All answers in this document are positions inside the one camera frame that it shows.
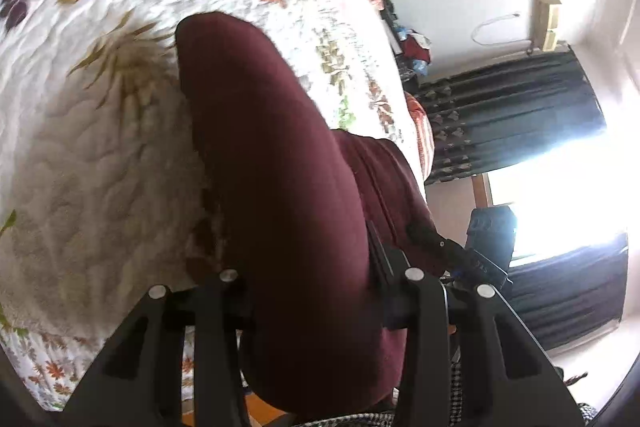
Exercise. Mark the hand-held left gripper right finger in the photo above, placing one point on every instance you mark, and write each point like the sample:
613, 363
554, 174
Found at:
395, 292

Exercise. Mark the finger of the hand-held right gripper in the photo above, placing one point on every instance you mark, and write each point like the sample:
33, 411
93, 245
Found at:
440, 249

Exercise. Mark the bright window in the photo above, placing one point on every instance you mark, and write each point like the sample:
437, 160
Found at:
560, 197

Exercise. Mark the wooden wall shelf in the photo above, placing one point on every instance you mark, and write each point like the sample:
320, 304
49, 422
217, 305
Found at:
546, 19

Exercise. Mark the floral quilted bedspread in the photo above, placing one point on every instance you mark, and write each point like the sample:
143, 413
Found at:
75, 132

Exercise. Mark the pile of clothes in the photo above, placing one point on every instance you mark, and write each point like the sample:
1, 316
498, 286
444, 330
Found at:
412, 49

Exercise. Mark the checked clothing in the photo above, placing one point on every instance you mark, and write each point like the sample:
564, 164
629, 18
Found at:
462, 387

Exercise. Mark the maroon pants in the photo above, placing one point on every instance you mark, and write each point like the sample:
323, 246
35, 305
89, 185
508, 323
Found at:
280, 157

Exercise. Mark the dark patterned curtain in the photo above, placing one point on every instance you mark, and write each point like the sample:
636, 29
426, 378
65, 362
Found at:
565, 297
510, 117

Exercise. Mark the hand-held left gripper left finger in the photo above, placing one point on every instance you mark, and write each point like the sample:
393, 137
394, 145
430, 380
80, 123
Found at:
220, 307

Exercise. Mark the orange striped bedsheet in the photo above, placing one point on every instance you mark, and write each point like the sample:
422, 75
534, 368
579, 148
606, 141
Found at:
422, 142

